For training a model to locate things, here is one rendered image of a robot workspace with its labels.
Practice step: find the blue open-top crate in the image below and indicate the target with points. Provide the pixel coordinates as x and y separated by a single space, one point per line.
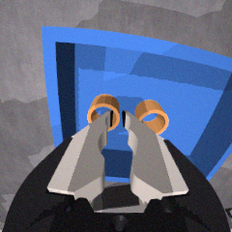
197 98

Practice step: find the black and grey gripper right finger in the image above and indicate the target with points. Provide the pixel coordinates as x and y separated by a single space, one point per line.
160 170

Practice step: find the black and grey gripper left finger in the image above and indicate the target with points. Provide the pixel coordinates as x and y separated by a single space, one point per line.
75 168

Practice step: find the bronze bushing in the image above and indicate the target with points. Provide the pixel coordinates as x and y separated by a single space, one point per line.
107 101
160 123

